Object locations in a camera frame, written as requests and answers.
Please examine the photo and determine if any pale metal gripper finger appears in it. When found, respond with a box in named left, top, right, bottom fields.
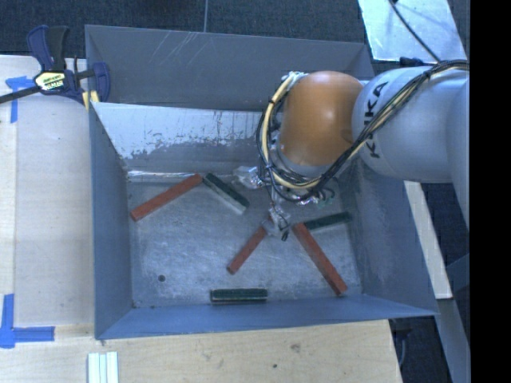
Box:
left=260, top=208, right=283, bottom=239
left=232, top=165, right=263, bottom=192

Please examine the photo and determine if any dark green flat block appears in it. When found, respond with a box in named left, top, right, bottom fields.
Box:
left=303, top=211, right=354, bottom=232
left=201, top=172, right=251, bottom=216
left=209, top=287, right=269, bottom=306

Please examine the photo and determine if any red-brown flat block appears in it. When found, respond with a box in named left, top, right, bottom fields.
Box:
left=129, top=172, right=204, bottom=223
left=226, top=225, right=268, bottom=276
left=291, top=222, right=349, bottom=298

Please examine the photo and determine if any grey metal bin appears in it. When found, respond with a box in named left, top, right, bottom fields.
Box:
left=84, top=24, right=441, bottom=341

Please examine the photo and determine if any pale wood flat board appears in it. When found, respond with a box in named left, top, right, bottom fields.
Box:
left=14, top=93, right=97, bottom=329

